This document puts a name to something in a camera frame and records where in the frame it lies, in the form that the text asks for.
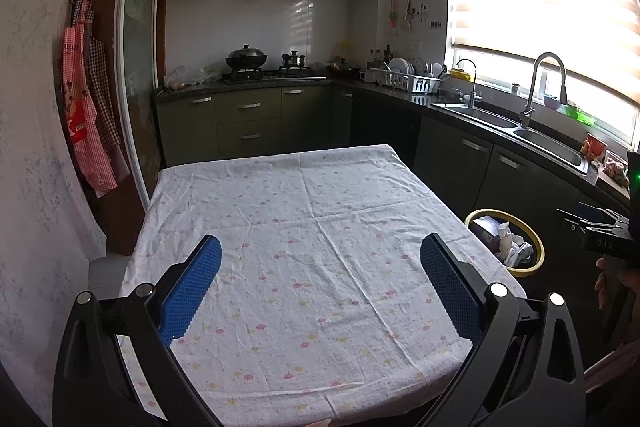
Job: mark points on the white plastic bag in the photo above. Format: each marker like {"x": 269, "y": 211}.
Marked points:
{"x": 512, "y": 247}

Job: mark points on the tall steel faucet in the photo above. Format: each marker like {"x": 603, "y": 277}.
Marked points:
{"x": 527, "y": 107}

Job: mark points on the clear plastic bags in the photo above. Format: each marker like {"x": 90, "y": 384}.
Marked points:
{"x": 190, "y": 76}

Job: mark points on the steel double sink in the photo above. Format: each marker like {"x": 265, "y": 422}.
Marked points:
{"x": 545, "y": 147}

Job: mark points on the green plastic container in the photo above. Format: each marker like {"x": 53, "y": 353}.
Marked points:
{"x": 580, "y": 116}

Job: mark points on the dark glass bottle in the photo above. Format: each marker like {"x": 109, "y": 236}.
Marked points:
{"x": 387, "y": 57}

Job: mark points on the hanging kitchen utensil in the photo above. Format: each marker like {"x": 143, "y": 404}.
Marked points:
{"x": 407, "y": 19}

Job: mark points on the white floral tablecloth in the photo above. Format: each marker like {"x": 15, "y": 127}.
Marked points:
{"x": 325, "y": 257}

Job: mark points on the small dark kettle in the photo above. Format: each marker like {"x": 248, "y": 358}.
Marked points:
{"x": 292, "y": 61}

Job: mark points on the dark checkered apron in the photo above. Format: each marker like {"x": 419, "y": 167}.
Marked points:
{"x": 105, "y": 107}

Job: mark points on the pink wall sticker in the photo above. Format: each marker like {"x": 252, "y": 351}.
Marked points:
{"x": 394, "y": 17}

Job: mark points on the red checkered apron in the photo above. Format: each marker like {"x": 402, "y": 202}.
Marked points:
{"x": 82, "y": 107}

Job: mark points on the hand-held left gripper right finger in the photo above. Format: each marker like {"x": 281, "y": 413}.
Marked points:
{"x": 447, "y": 282}

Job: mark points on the purple bowl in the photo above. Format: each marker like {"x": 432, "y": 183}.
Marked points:
{"x": 552, "y": 103}

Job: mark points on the row of white plates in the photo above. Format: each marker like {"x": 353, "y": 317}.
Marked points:
{"x": 402, "y": 66}

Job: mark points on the dark bin with yellow rim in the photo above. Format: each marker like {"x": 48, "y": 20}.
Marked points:
{"x": 532, "y": 239}

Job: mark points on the white dish rack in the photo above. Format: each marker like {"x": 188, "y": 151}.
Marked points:
{"x": 407, "y": 84}

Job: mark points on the red container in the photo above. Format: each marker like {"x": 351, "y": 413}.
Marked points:
{"x": 594, "y": 147}

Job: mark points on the dark pan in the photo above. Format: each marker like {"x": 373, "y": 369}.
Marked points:
{"x": 342, "y": 68}

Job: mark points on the person's right forearm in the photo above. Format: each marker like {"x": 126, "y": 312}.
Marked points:
{"x": 615, "y": 369}

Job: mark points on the black gas stove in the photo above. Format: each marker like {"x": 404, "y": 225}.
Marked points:
{"x": 275, "y": 75}

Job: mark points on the frosted glass sliding door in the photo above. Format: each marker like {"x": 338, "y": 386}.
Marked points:
{"x": 142, "y": 32}

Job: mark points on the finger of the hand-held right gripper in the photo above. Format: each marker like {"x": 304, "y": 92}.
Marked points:
{"x": 590, "y": 216}

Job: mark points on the black wok with lid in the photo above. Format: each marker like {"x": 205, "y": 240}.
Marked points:
{"x": 246, "y": 59}

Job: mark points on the yellow sponge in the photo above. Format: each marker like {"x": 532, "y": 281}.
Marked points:
{"x": 460, "y": 74}

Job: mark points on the green base cabinet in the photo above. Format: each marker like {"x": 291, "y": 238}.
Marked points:
{"x": 250, "y": 117}
{"x": 500, "y": 177}

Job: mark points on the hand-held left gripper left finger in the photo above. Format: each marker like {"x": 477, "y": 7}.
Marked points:
{"x": 192, "y": 287}

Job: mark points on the small curved faucet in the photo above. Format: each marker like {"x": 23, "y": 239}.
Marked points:
{"x": 472, "y": 97}

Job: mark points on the white mug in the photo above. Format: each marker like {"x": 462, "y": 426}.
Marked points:
{"x": 367, "y": 77}

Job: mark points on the purple cardboard box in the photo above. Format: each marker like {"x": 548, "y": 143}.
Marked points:
{"x": 487, "y": 232}

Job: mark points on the person's right hand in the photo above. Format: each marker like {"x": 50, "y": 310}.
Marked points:
{"x": 607, "y": 282}

